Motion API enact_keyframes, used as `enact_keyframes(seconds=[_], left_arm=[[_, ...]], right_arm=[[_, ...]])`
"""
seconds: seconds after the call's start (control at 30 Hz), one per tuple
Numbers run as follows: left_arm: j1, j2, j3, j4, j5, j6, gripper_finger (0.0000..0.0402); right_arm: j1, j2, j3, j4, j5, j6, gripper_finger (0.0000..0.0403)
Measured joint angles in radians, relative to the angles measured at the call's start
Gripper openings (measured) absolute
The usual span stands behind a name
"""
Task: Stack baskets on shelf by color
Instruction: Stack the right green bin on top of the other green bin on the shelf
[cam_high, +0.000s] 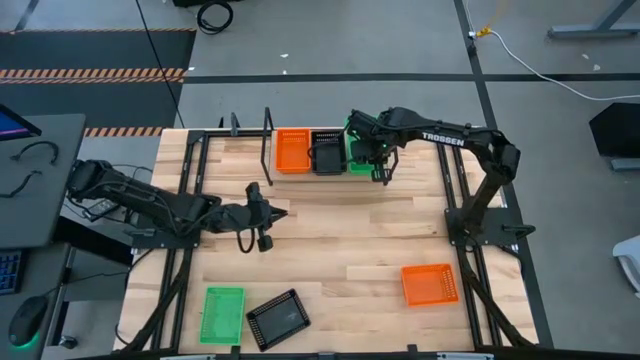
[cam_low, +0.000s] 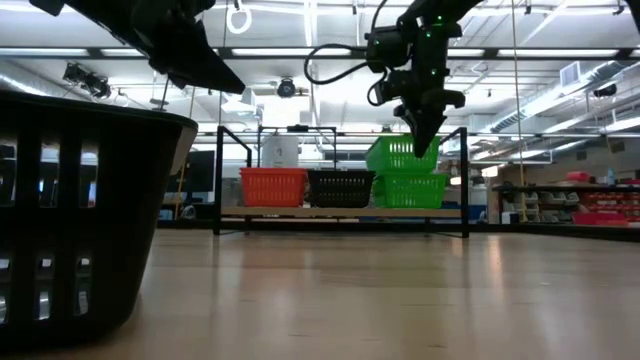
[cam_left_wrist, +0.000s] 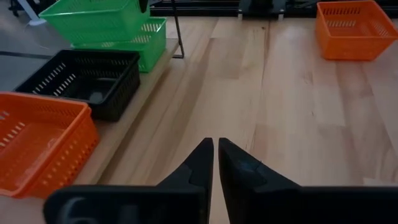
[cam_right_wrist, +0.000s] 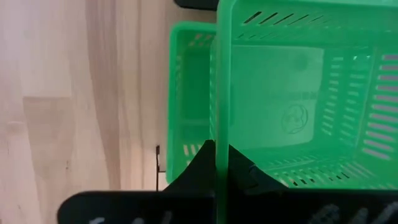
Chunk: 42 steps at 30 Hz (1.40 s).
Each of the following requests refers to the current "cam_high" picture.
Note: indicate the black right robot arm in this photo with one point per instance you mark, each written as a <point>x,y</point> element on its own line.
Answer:
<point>475,137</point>

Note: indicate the black plastic basket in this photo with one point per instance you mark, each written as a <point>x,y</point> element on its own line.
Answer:
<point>277,320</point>
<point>328,162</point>

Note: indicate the grey metal table leg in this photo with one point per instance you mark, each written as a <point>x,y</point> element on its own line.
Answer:
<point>590,31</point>

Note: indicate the black computer mouse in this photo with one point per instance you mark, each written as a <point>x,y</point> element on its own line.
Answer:
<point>27,317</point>

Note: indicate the desk computer monitor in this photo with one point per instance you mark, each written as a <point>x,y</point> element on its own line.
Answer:
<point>12,127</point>

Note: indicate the grey desk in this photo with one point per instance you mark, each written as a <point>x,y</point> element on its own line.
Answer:
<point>45,210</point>

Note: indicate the black keyboard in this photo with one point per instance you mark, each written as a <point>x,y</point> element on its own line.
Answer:
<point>9,272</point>

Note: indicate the green plastic basket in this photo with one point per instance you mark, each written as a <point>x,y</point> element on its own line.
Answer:
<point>361,160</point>
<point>222,316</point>

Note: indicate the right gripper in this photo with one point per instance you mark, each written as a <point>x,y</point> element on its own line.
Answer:
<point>386,132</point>

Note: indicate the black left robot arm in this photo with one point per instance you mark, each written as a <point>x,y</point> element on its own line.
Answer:
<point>150,205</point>

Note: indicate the black caster wheel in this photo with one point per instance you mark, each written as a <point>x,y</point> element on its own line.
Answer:
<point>68,342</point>

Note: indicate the black mat hazard stripes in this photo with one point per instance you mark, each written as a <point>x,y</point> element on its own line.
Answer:
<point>100,50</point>

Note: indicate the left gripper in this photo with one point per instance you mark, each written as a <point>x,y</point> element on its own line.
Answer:
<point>245,217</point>

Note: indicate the black angular case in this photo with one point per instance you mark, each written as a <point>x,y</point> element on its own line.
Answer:
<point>617,130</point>

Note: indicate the white plastic chair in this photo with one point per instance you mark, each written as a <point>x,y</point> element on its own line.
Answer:
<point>631,260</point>

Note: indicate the orange plastic basket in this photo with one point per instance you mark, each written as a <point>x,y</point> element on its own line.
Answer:
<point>430,285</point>
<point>293,152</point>

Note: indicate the black aluminium table frame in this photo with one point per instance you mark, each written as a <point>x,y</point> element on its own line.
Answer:
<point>250,133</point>

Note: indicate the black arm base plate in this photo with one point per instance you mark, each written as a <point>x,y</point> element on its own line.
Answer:
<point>145,241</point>
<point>502,236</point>

